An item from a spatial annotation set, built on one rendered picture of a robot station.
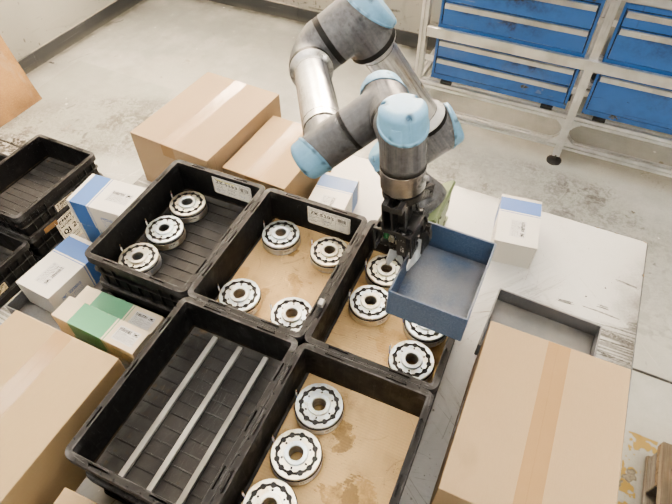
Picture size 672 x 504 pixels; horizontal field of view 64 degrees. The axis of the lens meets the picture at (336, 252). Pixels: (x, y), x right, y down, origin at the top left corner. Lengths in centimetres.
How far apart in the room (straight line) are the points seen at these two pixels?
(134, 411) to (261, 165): 80
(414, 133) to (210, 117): 111
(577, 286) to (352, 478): 88
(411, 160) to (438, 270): 35
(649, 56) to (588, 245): 132
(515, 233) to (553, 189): 145
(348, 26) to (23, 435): 105
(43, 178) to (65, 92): 157
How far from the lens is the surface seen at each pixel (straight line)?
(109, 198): 164
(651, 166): 320
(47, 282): 162
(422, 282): 108
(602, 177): 324
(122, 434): 126
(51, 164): 252
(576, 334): 157
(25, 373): 133
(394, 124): 79
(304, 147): 92
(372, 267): 137
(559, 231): 181
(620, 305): 169
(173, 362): 131
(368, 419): 119
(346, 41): 123
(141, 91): 379
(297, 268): 141
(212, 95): 193
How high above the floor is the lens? 192
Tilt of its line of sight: 49 degrees down
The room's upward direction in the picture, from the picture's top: straight up
